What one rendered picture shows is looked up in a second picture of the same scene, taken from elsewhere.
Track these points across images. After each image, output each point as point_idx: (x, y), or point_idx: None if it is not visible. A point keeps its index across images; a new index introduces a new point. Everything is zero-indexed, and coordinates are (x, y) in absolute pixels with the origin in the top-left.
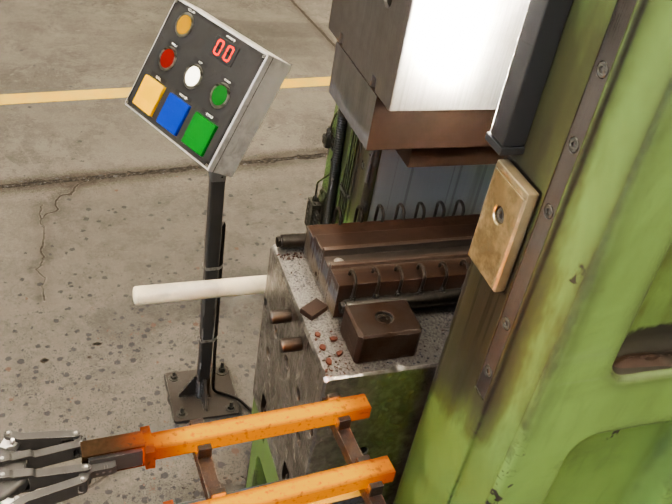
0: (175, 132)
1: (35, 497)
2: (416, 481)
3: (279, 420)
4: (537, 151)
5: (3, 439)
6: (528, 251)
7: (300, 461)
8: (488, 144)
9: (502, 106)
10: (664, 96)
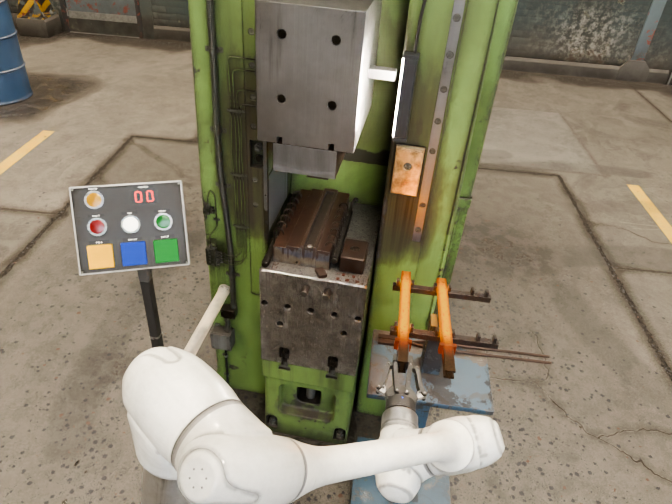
0: (146, 261)
1: (422, 384)
2: (383, 307)
3: (407, 299)
4: (416, 132)
5: (379, 390)
6: (425, 171)
7: (350, 341)
8: None
9: (399, 123)
10: (480, 86)
